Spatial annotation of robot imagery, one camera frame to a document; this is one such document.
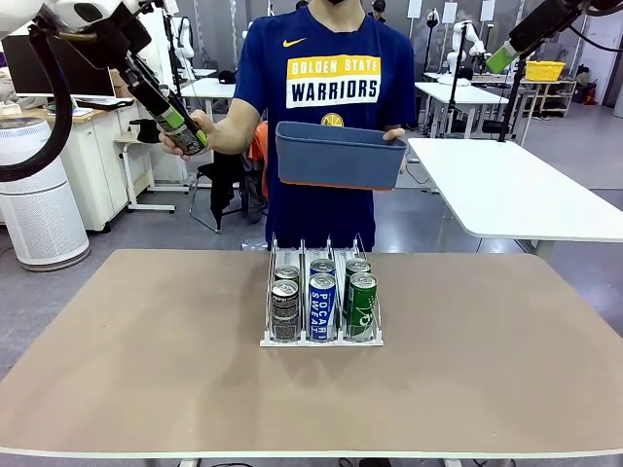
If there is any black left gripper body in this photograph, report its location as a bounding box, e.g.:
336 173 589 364
116 54 172 121

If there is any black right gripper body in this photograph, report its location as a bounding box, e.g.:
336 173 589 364
508 0 583 54

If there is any black Pepsi can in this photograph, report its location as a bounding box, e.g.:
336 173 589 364
274 265 302 288
270 279 300 341
158 104 210 157

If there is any blue-grey plastic bin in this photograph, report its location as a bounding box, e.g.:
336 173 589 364
275 120 409 192

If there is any person's right forearm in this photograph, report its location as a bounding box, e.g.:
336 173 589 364
211 96 262 155

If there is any clear plastic can dispenser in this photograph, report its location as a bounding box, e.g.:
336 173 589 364
259 232 385 347

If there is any person's right hand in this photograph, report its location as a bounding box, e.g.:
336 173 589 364
159 109 219 162

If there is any black cloth bundle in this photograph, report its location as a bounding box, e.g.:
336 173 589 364
128 119 165 145

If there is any white background desk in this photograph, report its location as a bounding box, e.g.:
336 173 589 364
179 77 244 142
413 81 510 140

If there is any black keyboard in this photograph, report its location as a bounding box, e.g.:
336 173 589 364
76 96 135 111

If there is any yellow plastic crate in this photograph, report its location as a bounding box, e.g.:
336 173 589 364
524 60 568 82

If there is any black tripod stand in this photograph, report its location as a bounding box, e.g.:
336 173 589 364
495 53 530 143

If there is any black metal chair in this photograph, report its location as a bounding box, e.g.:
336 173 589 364
188 160 269 234

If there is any small white side table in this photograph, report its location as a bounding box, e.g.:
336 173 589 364
114 128 189 214

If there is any wooden shelf rack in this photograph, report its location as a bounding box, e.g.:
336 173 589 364
505 77 579 119

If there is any dark jacket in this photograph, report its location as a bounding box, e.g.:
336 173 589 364
197 150 269 230

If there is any white cabinet desk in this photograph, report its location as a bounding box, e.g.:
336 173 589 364
48 104 189 233

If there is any person in orange jacket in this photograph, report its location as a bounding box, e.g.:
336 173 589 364
247 121 270 198

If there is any black computer monitor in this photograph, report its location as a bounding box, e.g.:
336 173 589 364
2 36 116 98

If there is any large white table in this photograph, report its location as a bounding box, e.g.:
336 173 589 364
406 137 623 259

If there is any person in blue Warriors shirt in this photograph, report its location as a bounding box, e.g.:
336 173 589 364
233 0 420 253

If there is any white cylindrical air purifier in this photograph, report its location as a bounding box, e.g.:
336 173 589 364
0 116 92 272

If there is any green soda can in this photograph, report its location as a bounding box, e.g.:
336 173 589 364
343 259 373 293
346 271 379 341

